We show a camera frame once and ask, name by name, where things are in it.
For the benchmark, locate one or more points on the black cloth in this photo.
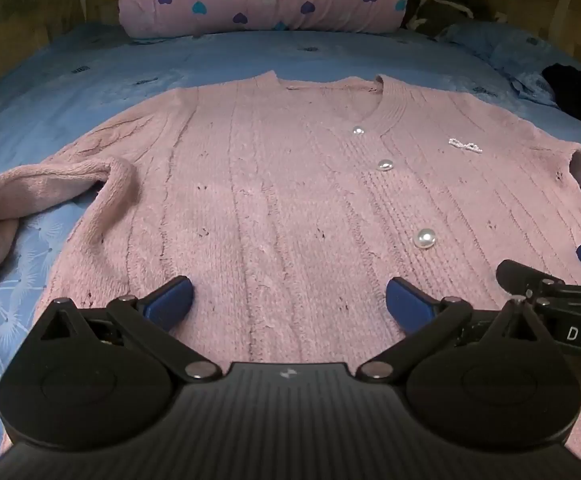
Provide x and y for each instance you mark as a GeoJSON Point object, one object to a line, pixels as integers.
{"type": "Point", "coordinates": [580, 95]}

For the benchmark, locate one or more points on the pink knit cardigan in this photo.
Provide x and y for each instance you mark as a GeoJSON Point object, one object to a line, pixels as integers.
{"type": "Point", "coordinates": [280, 200]}

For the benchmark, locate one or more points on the blue pillow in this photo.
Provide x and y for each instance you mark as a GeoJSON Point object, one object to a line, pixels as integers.
{"type": "Point", "coordinates": [510, 50]}

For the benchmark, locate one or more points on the dark fluffy blanket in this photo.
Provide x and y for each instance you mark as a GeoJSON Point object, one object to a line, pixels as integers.
{"type": "Point", "coordinates": [435, 15]}

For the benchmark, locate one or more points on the blue dandelion print bedsheet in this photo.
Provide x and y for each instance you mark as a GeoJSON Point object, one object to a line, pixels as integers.
{"type": "Point", "coordinates": [70, 90]}

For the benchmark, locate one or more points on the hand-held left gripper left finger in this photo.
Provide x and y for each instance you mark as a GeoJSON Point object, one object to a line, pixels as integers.
{"type": "Point", "coordinates": [173, 302]}

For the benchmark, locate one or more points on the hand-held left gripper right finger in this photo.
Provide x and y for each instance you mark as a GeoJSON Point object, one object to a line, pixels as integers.
{"type": "Point", "coordinates": [410, 305]}

